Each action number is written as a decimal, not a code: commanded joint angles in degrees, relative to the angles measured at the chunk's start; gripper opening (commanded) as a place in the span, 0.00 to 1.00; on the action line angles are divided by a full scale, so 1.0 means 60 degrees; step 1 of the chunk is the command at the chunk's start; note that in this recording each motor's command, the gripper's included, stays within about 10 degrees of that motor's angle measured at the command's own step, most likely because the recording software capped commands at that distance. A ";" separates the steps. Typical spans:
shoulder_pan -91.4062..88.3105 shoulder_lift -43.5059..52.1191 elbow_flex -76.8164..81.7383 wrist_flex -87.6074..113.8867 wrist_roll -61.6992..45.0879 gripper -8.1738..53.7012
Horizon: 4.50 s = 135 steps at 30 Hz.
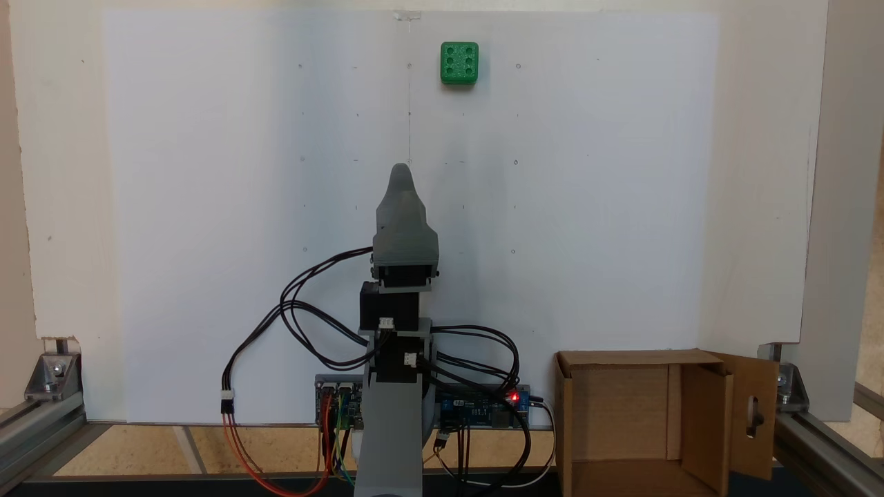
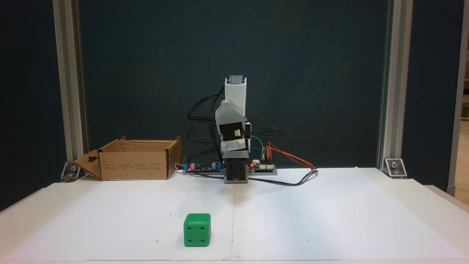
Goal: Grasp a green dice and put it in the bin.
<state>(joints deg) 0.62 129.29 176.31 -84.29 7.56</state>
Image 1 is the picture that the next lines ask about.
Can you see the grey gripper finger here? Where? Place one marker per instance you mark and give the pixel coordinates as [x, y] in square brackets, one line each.
[404, 207]

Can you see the green dice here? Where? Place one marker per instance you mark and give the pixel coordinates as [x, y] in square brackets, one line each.
[459, 63]

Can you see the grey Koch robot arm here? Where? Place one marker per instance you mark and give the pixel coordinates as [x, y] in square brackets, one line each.
[390, 428]

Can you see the blue board with red LED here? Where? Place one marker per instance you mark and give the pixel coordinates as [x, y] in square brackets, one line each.
[476, 411]

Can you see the clear tape strip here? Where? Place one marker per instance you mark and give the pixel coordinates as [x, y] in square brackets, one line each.
[407, 14]

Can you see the large white paper sheet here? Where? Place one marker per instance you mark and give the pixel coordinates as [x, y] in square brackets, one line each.
[207, 207]

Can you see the brown cardboard box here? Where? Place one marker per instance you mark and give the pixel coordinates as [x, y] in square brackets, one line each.
[621, 414]

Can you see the metal corner bracket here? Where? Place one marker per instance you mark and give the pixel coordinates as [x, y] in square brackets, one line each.
[52, 376]
[793, 386]

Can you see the aluminium frame post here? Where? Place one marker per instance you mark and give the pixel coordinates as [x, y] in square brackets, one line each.
[815, 449]
[34, 435]

